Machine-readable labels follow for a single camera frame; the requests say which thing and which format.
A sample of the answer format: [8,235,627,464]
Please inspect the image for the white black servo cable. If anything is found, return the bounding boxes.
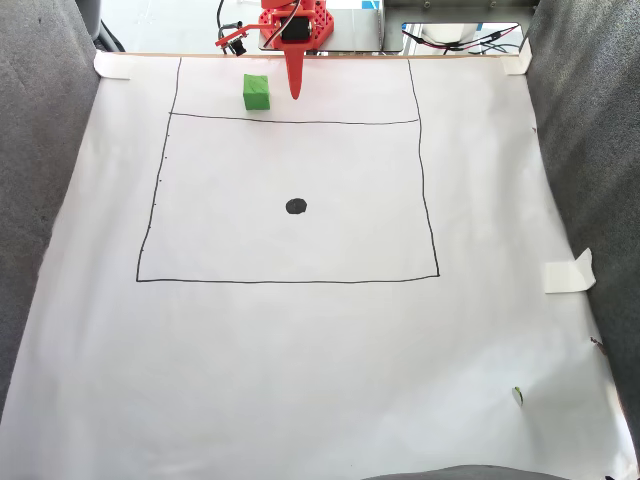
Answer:
[263,0,307,50]

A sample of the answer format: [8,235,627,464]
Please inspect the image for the red and black cables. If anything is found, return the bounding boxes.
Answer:
[401,26,522,56]

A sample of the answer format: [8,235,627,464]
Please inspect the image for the gripper camera on orange mount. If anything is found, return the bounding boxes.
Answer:
[215,22,252,57]

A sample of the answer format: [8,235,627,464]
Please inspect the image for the metal base plate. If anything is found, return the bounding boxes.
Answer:
[257,9,385,54]

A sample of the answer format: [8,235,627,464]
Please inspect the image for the white paper sheet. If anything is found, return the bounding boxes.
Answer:
[0,52,639,480]

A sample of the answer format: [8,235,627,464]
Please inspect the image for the grey metal frame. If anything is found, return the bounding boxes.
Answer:
[382,0,540,54]

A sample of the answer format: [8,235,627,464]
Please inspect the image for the white masking tape piece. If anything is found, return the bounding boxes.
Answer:
[499,38,533,77]
[543,247,598,295]
[93,50,133,81]

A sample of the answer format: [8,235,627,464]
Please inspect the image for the black camera cable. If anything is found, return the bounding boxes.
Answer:
[216,0,245,42]

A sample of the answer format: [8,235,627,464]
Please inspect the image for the green foam block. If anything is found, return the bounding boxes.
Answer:
[242,73,272,112]

